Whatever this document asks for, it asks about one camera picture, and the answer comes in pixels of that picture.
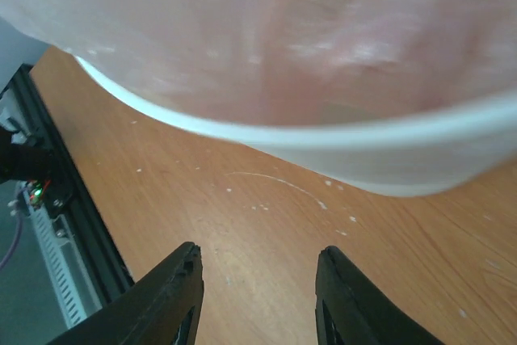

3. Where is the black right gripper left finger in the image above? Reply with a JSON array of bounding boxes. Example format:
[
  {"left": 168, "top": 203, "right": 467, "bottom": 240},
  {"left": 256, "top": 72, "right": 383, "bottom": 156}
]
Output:
[{"left": 51, "top": 242, "right": 204, "bottom": 345}]

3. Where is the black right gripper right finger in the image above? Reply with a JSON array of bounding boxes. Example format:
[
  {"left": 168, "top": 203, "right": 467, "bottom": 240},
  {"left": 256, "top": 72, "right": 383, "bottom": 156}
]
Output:
[{"left": 315, "top": 246, "right": 441, "bottom": 344}]

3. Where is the white plastic trash bin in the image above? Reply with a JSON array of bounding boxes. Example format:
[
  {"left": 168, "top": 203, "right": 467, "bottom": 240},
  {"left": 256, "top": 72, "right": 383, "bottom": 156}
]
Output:
[{"left": 77, "top": 58, "right": 516, "bottom": 197}]

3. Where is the pink translucent plastic trash bag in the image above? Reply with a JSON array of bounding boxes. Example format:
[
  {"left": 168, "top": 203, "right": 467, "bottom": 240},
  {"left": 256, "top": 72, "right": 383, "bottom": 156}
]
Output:
[{"left": 1, "top": 0, "right": 516, "bottom": 126}]

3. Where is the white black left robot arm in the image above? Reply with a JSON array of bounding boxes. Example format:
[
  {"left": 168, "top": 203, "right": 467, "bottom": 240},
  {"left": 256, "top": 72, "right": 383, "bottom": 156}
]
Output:
[{"left": 0, "top": 127, "right": 54, "bottom": 183}]

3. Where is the green lit circuit board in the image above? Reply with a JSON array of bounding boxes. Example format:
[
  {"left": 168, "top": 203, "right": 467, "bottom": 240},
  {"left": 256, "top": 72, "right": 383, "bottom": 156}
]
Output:
[{"left": 23, "top": 179, "right": 51, "bottom": 209}]

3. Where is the light blue slotted cable duct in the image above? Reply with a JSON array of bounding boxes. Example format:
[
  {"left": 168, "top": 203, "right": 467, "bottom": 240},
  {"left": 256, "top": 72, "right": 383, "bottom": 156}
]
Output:
[{"left": 28, "top": 207, "right": 102, "bottom": 329}]

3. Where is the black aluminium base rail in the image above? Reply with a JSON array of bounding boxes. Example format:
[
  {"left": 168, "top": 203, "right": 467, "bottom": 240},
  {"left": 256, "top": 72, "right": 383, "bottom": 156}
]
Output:
[{"left": 2, "top": 64, "right": 134, "bottom": 305}]

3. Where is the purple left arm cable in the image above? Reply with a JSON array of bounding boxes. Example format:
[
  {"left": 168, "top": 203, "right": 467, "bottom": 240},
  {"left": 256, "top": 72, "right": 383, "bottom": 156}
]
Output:
[{"left": 0, "top": 215, "right": 26, "bottom": 271}]

